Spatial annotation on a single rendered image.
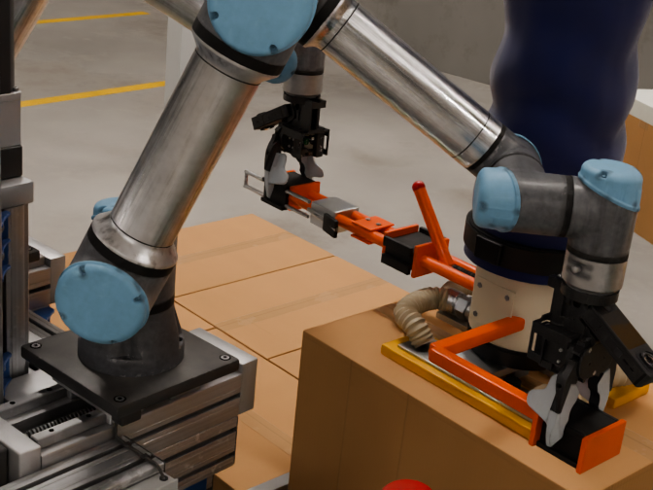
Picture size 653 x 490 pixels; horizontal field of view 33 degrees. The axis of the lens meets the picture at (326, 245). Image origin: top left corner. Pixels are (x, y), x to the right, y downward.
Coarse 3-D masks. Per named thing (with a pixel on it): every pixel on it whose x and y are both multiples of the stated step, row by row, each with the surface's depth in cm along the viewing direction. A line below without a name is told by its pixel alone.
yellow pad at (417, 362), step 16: (384, 352) 186; (400, 352) 184; (416, 352) 184; (416, 368) 181; (432, 368) 180; (448, 384) 176; (464, 384) 176; (512, 384) 171; (464, 400) 174; (480, 400) 172; (496, 400) 171; (496, 416) 170; (512, 416) 168; (528, 432) 165
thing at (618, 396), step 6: (648, 384) 182; (612, 390) 179; (618, 390) 179; (624, 390) 179; (630, 390) 179; (636, 390) 180; (642, 390) 181; (612, 396) 177; (618, 396) 177; (624, 396) 178; (630, 396) 179; (636, 396) 180; (606, 402) 177; (612, 402) 176; (618, 402) 177; (624, 402) 178
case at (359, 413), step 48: (336, 336) 191; (384, 336) 193; (336, 384) 188; (384, 384) 179; (432, 384) 179; (528, 384) 182; (336, 432) 191; (384, 432) 181; (432, 432) 173; (480, 432) 166; (624, 432) 170; (336, 480) 193; (384, 480) 184; (432, 480) 175; (480, 480) 167; (528, 480) 160; (576, 480) 157; (624, 480) 159
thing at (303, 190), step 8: (296, 176) 222; (304, 176) 222; (288, 184) 217; (296, 184) 217; (304, 184) 218; (312, 184) 219; (296, 192) 217; (304, 192) 218; (288, 200) 217; (296, 208) 218
